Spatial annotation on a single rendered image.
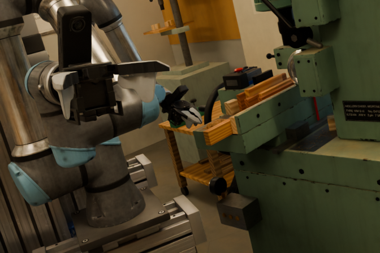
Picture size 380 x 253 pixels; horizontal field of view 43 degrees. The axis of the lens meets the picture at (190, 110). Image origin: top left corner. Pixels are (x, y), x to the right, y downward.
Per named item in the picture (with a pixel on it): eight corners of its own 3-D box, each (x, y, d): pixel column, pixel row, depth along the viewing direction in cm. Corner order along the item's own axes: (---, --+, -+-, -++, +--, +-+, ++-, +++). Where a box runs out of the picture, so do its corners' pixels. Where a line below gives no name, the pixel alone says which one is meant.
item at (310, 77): (318, 87, 141) (310, 47, 138) (340, 87, 136) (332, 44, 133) (299, 97, 135) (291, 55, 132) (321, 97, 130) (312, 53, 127)
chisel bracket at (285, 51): (290, 68, 164) (285, 43, 162) (326, 66, 154) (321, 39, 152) (276, 74, 160) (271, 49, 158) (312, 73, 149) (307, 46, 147)
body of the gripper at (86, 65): (128, 115, 72) (96, 109, 82) (119, 57, 70) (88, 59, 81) (78, 126, 68) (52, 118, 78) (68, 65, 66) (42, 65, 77)
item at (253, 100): (292, 91, 168) (289, 77, 166) (297, 91, 166) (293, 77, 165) (247, 115, 153) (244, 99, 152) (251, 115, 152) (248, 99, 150)
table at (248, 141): (286, 90, 197) (283, 75, 196) (355, 89, 174) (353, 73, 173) (176, 146, 160) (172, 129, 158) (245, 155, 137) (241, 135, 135)
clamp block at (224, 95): (248, 101, 182) (243, 78, 180) (277, 101, 172) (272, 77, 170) (221, 114, 173) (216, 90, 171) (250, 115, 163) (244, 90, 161)
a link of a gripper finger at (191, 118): (199, 133, 188) (184, 121, 193) (202, 120, 185) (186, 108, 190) (193, 135, 186) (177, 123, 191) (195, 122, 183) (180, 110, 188)
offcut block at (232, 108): (236, 110, 162) (233, 98, 161) (241, 111, 159) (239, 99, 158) (226, 114, 160) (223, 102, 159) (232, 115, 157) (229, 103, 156)
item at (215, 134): (325, 81, 171) (323, 70, 170) (329, 81, 170) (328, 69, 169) (206, 145, 134) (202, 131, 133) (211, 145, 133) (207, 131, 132)
